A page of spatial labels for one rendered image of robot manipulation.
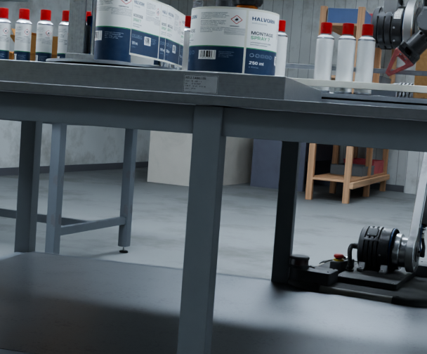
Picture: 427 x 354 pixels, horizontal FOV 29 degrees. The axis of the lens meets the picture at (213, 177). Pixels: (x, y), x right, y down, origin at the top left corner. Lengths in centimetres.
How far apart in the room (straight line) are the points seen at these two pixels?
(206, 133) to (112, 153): 892
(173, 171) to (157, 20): 692
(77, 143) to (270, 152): 229
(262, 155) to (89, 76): 772
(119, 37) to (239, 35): 31
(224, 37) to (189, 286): 54
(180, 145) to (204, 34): 715
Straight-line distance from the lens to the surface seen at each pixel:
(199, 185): 172
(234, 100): 167
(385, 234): 311
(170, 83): 178
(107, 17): 198
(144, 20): 207
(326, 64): 248
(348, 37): 247
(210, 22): 184
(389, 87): 244
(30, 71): 190
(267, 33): 185
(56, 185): 396
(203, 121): 171
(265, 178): 949
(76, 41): 254
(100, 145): 1038
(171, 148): 902
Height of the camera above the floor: 79
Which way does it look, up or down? 4 degrees down
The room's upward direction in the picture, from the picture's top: 4 degrees clockwise
